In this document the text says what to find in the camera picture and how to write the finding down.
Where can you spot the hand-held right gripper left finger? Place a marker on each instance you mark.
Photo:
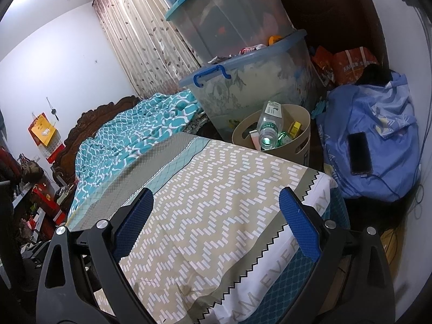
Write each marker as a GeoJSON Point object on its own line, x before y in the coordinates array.
{"type": "Point", "coordinates": [133, 219]}

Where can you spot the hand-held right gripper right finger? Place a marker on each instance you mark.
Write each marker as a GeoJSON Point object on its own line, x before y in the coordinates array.
{"type": "Point", "coordinates": [300, 222]}

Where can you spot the beige plastic bin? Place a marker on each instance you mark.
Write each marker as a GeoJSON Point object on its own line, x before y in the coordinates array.
{"type": "Point", "coordinates": [300, 148]}

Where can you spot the clear plastic bottle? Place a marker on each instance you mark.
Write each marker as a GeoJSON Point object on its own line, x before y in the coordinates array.
{"type": "Point", "coordinates": [268, 131]}

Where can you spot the zigzag patterned bed sheet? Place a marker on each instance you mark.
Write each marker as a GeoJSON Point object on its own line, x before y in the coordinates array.
{"type": "Point", "coordinates": [209, 209]}

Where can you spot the red gift box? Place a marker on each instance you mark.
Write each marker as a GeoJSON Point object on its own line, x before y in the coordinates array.
{"type": "Point", "coordinates": [47, 202]}

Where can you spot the teal patterned blanket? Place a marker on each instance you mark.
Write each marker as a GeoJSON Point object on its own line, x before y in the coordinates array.
{"type": "Point", "coordinates": [128, 131]}

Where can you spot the black smartphone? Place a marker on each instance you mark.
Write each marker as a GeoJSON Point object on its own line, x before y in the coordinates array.
{"type": "Point", "coordinates": [360, 153]}

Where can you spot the small yellow box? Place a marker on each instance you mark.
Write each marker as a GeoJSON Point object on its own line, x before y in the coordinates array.
{"type": "Point", "coordinates": [295, 129]}

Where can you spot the carved wooden headboard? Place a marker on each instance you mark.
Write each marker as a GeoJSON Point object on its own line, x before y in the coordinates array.
{"type": "Point", "coordinates": [91, 121]}

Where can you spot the brown handbag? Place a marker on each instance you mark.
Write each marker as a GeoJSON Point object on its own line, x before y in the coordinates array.
{"type": "Point", "coordinates": [30, 170]}

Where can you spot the teal plastic object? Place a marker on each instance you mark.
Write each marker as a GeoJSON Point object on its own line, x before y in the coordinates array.
{"type": "Point", "coordinates": [320, 107]}

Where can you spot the blue bedding bundle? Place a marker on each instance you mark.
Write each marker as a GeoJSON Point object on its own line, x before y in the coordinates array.
{"type": "Point", "coordinates": [371, 118]}

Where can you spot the hanging keys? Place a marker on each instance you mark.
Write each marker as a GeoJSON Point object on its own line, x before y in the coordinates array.
{"type": "Point", "coordinates": [52, 111]}

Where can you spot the clear storage box blue lid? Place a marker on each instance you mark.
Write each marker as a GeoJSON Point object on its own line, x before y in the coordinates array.
{"type": "Point", "coordinates": [270, 74]}

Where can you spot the orange snack packet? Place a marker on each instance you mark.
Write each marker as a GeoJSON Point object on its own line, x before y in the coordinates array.
{"type": "Point", "coordinates": [322, 62]}

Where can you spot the black cloth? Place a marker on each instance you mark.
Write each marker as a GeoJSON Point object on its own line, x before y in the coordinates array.
{"type": "Point", "coordinates": [374, 74]}

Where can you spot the orange paper bag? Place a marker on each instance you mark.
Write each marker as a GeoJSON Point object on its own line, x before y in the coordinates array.
{"type": "Point", "coordinates": [351, 64]}

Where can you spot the red white snack packet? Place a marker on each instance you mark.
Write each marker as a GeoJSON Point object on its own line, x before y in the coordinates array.
{"type": "Point", "coordinates": [253, 50]}

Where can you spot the orange plastic object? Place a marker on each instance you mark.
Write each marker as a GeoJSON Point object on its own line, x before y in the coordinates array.
{"type": "Point", "coordinates": [275, 40]}

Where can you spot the leaf print curtain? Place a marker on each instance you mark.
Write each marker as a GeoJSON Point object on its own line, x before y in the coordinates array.
{"type": "Point", "coordinates": [141, 33]}

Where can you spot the dark wooden door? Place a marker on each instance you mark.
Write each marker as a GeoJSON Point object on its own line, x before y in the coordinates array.
{"type": "Point", "coordinates": [337, 17]}

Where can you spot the clear storage box teal lid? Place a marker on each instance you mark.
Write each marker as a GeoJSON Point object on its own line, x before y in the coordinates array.
{"type": "Point", "coordinates": [219, 17]}

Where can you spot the yellow red wall hanging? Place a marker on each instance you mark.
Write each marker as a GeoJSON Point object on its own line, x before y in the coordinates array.
{"type": "Point", "coordinates": [42, 130]}

